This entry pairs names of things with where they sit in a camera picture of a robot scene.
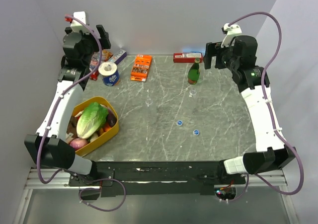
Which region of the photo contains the yellow oval basket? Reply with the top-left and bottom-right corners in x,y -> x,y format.
72,96 -> 119,157

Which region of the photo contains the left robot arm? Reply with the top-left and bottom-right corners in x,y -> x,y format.
24,25 -> 111,185

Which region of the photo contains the orange snack box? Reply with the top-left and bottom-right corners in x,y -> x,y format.
130,54 -> 153,82

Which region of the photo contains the red snack bag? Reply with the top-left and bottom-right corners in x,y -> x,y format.
89,50 -> 113,81

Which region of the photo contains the green glass bottle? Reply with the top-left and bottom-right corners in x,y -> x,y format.
188,58 -> 200,84

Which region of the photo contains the clear plastic bottle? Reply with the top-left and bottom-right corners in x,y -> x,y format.
145,98 -> 153,107
189,89 -> 197,97

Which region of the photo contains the blue packet behind box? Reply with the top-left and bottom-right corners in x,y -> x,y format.
182,50 -> 205,55

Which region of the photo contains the toilet paper roll blue wrap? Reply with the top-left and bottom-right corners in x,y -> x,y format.
98,62 -> 120,86

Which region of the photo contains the blue bottle cap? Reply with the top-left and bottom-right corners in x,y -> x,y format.
193,130 -> 200,136
177,120 -> 183,126

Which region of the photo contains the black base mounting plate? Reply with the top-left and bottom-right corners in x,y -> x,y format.
69,161 -> 246,197

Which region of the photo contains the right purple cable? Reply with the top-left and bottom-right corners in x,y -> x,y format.
218,11 -> 305,203

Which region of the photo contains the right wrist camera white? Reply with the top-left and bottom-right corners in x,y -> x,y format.
221,23 -> 242,48

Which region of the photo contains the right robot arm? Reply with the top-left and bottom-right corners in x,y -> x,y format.
204,35 -> 295,184

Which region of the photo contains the aluminium rail frame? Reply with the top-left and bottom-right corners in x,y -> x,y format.
13,168 -> 299,224

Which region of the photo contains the red flat box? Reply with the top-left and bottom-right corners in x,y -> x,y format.
173,52 -> 203,63

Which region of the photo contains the green lettuce toy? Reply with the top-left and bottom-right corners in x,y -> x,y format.
77,102 -> 108,139

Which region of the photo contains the purple onion toy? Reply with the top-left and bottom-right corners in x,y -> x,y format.
70,138 -> 88,150

